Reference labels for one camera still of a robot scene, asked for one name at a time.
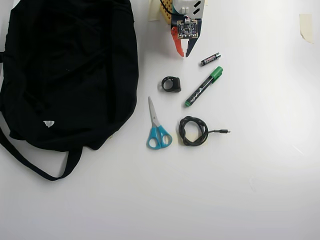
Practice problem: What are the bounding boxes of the bare camera circuit board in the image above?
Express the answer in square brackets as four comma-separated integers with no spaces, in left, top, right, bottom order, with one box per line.
[177,19,200,40]

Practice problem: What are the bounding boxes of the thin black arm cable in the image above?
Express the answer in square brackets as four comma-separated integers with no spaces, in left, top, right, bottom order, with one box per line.
[159,0,174,15]

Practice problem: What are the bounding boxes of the yellow perforated block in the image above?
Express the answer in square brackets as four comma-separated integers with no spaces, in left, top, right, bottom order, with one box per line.
[159,0,175,25]

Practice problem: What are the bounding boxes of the grey-blue gripper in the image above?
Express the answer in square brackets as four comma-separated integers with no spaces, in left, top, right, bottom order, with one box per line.
[170,17,204,59]

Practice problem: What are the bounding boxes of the black AAA battery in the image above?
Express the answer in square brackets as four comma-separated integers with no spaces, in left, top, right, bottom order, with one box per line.
[200,52,221,67]

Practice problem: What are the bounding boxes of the black fabric bag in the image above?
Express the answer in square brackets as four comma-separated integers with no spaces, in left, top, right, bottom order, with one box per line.
[0,0,140,182]

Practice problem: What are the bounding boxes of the green marker with black barrel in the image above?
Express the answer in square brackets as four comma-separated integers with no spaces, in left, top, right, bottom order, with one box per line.
[184,65,224,109]

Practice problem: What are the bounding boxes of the beige masking tape strip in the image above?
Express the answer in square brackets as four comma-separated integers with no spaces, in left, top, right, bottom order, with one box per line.
[147,0,162,22]
[299,13,315,45]

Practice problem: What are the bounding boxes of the black plastic ring clip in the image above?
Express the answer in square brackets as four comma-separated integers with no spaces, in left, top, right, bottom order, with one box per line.
[160,76,182,93]

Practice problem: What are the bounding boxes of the scissors with blue handles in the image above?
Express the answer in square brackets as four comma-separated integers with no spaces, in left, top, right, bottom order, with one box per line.
[146,96,173,151]

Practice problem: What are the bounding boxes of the coiled black USB cable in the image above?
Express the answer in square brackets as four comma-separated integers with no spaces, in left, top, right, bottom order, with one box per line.
[178,115,231,147]

